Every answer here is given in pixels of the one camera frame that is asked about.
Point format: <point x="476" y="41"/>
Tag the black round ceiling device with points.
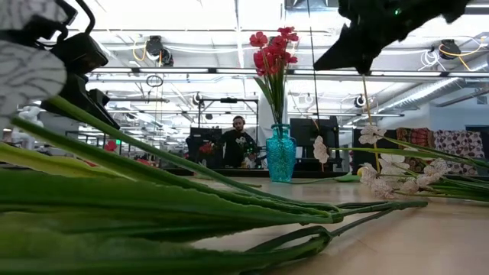
<point x="449" y="47"/>
<point x="154" y="46"/>

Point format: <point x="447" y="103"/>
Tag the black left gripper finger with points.
<point x="100" y="96"/>
<point x="82" y="99"/>

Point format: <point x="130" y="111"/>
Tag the long ceiling light strip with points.
<point x="191" y="70"/>

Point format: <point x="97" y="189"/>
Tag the person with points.
<point x="237" y="145"/>

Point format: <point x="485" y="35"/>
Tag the black screen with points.
<point x="202" y="137"/>

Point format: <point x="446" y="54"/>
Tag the black panel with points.
<point x="355" y="153"/>

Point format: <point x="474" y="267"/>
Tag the black monitor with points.
<point x="305" y="133"/>

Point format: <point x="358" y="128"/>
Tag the orange patterned cloth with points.
<point x="414" y="137"/>

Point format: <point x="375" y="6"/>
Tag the red blossom spray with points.
<point x="273" y="57"/>

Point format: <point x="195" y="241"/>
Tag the white dotted cloth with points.
<point x="458" y="145"/>

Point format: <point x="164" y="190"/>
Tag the red background flower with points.
<point x="111" y="146"/>

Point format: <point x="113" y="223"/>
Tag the white figure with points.
<point x="30" y="114"/>

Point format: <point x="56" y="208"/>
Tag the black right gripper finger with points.
<point x="345" y="53"/>
<point x="368" y="55"/>

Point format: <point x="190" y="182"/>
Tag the teal glass vase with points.
<point x="280" y="156"/>

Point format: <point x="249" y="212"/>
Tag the silver ventilation duct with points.
<point x="420" y="91"/>

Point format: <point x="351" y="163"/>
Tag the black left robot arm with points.
<point x="23" y="35"/>

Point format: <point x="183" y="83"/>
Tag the yellow tulip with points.
<point x="347" y="178"/>

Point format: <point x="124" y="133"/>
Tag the black gantry frame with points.
<point x="228" y="100"/>

